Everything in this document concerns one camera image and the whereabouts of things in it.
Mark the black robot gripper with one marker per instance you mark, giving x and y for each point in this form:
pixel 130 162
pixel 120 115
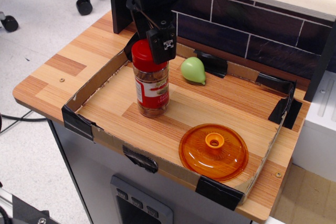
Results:
pixel 156 24

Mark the red-capped basil spice bottle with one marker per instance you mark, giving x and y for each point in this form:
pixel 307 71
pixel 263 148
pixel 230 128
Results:
pixel 151 81

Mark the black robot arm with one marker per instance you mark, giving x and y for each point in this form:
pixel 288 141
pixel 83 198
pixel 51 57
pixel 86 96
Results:
pixel 154 21

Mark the cardboard fence with black tape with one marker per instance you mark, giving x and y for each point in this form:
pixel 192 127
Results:
pixel 105 110

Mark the green plastic pear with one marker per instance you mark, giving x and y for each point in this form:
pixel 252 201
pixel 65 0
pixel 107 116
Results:
pixel 193 70

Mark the orange translucent plastic lid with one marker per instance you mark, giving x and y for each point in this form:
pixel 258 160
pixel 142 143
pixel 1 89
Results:
pixel 214 151

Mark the dark brick-pattern back panel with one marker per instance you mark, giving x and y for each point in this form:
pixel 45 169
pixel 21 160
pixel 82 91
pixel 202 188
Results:
pixel 292 39

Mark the grey control panel with buttons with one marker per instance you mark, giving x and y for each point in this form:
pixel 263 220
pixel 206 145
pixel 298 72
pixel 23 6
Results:
pixel 135 206

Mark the white side cabinet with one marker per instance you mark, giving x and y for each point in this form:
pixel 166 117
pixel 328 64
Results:
pixel 315 148

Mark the black metal bracket corner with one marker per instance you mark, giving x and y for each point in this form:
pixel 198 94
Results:
pixel 15 210

